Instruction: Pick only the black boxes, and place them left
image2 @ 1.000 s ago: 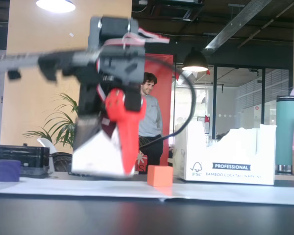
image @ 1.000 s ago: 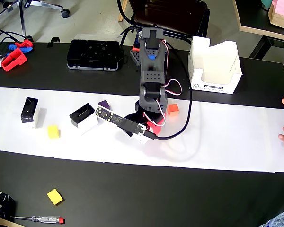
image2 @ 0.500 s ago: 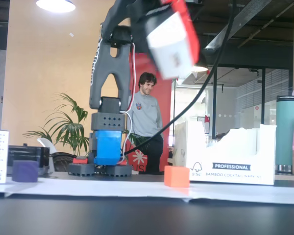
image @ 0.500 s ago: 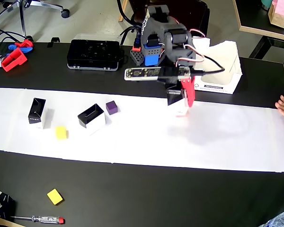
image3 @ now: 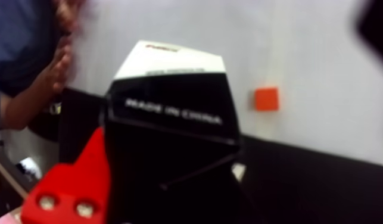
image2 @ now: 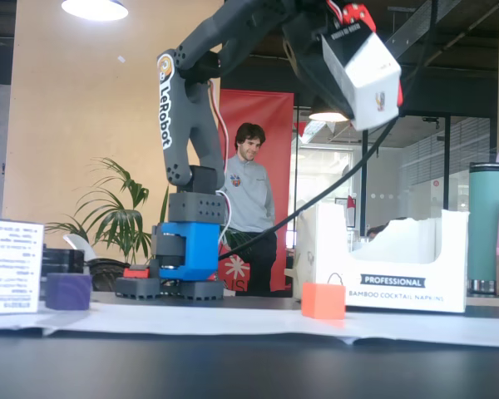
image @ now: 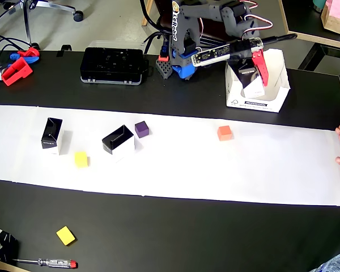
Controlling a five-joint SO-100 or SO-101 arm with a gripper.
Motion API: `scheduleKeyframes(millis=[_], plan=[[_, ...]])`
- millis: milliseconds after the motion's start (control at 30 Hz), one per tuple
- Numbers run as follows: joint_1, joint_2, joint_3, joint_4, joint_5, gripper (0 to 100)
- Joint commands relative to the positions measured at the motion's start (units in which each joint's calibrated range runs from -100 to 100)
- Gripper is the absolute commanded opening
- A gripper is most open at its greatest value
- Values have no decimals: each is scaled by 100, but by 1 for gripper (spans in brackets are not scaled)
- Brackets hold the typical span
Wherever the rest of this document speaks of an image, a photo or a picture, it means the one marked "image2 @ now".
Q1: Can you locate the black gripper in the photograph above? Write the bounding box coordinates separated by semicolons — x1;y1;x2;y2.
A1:
280;0;404;121

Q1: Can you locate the black and white box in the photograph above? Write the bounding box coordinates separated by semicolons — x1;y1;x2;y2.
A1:
320;20;403;132
0;218;46;316

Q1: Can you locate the black pendant lamp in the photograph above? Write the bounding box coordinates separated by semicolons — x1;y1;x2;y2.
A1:
308;106;350;123

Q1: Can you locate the grey steel ceiling beam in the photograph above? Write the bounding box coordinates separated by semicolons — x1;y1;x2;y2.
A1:
382;0;499;59

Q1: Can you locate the red banner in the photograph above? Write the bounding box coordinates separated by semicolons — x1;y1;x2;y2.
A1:
218;88;295;292

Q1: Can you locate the man in grey sweater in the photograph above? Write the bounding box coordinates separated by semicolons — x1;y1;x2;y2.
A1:
222;122;277;297

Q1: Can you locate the teal tumbler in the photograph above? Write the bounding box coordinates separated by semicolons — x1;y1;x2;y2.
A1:
467;161;499;294

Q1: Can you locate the white cardboard napkin box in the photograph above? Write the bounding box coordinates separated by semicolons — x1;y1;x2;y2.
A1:
294;202;470;315

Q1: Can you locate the white pendant lamp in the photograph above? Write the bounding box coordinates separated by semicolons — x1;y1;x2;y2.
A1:
61;0;130;22

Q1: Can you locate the orange cube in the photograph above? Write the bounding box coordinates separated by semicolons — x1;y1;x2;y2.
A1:
301;282;347;320

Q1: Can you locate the potted palm plant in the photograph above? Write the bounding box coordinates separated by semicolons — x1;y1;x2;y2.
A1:
44;156;171;292

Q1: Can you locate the white paper sheet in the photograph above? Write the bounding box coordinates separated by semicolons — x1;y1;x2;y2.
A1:
0;301;499;350

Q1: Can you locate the white plastic chair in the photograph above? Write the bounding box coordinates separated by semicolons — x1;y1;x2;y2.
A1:
62;234;95;275

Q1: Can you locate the black plastic case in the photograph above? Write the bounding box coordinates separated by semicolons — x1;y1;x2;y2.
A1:
41;247;86;276

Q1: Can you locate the purple cube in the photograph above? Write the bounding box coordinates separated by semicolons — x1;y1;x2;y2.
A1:
45;273;93;311

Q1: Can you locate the black camera cable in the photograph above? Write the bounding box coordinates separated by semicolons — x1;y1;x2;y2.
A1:
218;0;440;262

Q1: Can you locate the grey robot base mount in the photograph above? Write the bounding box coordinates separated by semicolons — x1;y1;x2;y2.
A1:
115;265;225;303

